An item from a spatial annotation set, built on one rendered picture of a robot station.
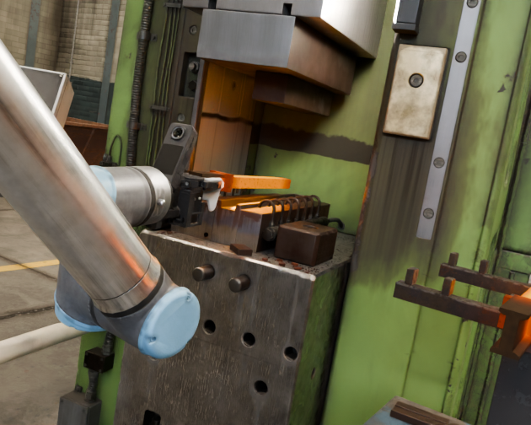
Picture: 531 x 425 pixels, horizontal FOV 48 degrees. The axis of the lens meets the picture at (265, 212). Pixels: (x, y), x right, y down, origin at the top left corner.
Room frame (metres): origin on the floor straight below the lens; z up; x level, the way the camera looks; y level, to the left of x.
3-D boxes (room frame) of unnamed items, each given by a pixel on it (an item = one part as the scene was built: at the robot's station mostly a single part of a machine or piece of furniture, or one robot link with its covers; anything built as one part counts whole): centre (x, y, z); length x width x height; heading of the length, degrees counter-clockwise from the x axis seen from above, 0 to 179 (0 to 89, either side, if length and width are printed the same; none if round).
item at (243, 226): (1.36, 0.01, 0.96); 0.42 x 0.20 x 0.09; 157
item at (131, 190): (0.81, 0.23, 1.02); 0.12 x 0.09 x 0.10; 156
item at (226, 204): (1.35, -0.01, 0.99); 0.42 x 0.05 x 0.01; 157
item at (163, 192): (0.89, 0.19, 1.02); 0.10 x 0.05 x 0.09; 66
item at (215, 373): (1.35, -0.04, 0.69); 0.56 x 0.38 x 0.45; 157
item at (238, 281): (1.05, 0.03, 0.87); 0.04 x 0.03 x 0.03; 157
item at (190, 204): (0.97, 0.16, 1.02); 0.12 x 0.08 x 0.09; 156
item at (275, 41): (1.36, 0.01, 1.32); 0.42 x 0.20 x 0.10; 157
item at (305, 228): (1.15, -0.09, 0.95); 0.12 x 0.08 x 0.06; 157
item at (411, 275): (0.80, -0.27, 1.01); 0.23 x 0.06 x 0.02; 150
